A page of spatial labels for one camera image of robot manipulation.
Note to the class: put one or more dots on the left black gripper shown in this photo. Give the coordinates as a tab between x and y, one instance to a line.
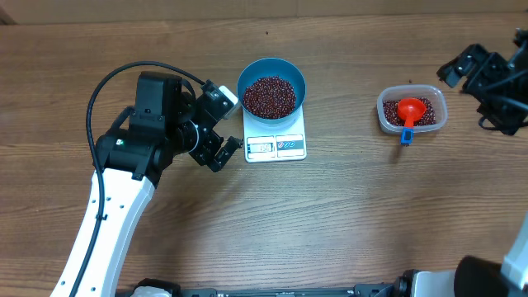
205	154

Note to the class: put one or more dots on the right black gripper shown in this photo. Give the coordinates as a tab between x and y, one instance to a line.
487	72

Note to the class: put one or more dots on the orange measuring scoop blue handle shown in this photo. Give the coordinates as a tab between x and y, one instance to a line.
410	109

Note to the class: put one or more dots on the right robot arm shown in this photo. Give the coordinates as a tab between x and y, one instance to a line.
477	277

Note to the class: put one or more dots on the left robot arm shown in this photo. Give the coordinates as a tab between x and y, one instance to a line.
167	119

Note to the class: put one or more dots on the white digital kitchen scale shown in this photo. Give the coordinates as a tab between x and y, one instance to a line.
274	141

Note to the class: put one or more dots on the red beans in bowl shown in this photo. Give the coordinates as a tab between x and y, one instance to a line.
270	98

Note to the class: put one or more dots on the blue bowl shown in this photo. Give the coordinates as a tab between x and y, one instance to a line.
269	67

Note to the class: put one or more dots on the red adzuki beans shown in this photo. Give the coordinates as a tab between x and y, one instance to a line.
391	113

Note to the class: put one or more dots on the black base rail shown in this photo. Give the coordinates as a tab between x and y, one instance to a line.
152	287

